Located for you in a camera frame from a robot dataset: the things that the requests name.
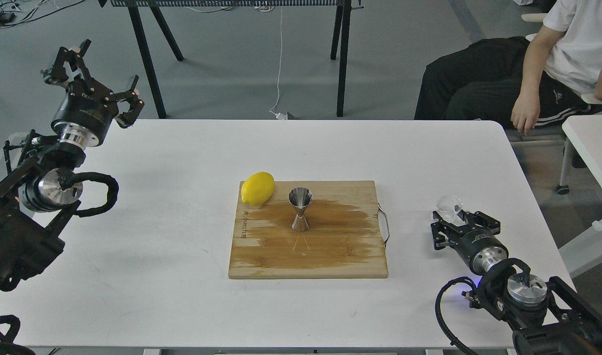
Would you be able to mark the seated person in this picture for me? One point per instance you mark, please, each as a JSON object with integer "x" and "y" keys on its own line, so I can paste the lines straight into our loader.
{"x": 563, "y": 61}

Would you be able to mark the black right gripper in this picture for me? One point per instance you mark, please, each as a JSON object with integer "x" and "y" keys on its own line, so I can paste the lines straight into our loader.
{"x": 474, "y": 242}

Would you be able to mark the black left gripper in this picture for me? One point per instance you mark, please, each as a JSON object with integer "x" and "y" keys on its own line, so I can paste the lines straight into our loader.
{"x": 86, "y": 113}

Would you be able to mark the steel jigger measuring cup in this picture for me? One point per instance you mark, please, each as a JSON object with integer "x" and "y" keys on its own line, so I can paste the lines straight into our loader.
{"x": 300, "y": 198}

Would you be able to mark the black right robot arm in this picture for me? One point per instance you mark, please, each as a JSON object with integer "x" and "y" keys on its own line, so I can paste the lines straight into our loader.
{"x": 546, "y": 317}

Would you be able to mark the yellow lemon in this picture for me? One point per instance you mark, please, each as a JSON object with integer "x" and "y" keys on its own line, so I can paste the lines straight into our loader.
{"x": 257, "y": 189}

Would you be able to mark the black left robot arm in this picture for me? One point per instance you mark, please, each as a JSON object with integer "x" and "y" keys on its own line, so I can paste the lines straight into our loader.
{"x": 41, "y": 191}

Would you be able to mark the person's clasped hands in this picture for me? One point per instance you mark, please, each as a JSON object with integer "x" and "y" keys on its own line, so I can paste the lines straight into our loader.
{"x": 526, "y": 110}

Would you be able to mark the clear glass cup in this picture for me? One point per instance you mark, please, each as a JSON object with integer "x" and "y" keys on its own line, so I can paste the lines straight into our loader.
{"x": 448, "y": 207}

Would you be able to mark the wooden cutting board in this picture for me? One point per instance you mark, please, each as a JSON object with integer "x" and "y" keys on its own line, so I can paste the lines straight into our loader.
{"x": 343, "y": 240}

